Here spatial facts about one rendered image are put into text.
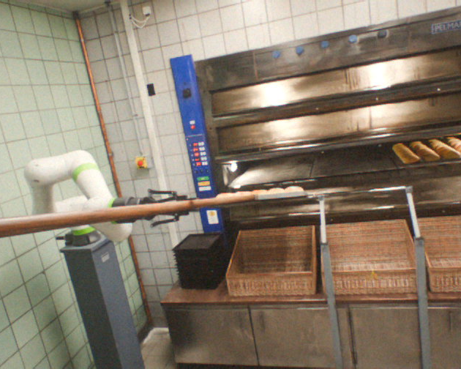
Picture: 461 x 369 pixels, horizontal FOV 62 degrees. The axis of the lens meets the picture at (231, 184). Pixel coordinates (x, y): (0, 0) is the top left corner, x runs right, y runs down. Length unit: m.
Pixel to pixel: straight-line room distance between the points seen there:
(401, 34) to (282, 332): 1.96
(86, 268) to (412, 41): 2.27
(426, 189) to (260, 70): 1.33
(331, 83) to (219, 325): 1.73
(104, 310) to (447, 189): 2.20
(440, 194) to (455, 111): 0.52
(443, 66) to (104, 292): 2.33
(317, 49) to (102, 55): 1.54
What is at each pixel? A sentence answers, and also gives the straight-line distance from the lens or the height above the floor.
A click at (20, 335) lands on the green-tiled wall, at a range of 2.47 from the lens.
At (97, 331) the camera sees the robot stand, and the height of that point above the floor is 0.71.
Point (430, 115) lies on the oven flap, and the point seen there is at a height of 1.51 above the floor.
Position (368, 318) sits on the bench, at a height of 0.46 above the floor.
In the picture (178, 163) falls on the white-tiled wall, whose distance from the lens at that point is 2.88.
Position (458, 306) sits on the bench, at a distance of 2.49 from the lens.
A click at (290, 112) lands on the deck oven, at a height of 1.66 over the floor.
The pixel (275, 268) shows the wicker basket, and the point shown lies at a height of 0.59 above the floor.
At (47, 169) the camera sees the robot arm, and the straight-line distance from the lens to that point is 1.75.
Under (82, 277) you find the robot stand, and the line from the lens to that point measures 2.22.
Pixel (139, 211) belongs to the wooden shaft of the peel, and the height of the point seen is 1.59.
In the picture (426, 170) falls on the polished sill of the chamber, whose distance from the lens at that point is 2.73.
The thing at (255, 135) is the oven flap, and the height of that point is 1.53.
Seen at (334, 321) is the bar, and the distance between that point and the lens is 2.42.
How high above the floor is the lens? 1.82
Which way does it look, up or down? 13 degrees down
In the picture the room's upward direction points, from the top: 10 degrees counter-clockwise
